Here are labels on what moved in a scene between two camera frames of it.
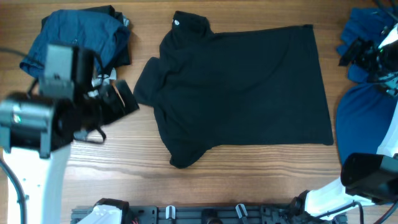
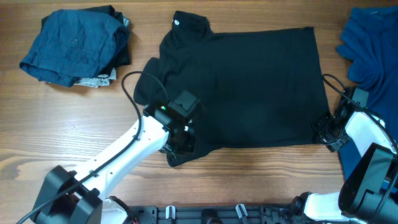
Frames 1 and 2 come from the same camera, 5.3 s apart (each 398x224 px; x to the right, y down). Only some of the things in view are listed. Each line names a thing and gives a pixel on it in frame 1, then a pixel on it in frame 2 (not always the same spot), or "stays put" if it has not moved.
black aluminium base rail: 207,214 stays put
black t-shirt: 257,88 stays put
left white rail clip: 173,211 stays put
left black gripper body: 106,104 to 185,142
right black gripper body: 369,58 to 329,132
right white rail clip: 239,211 stays put
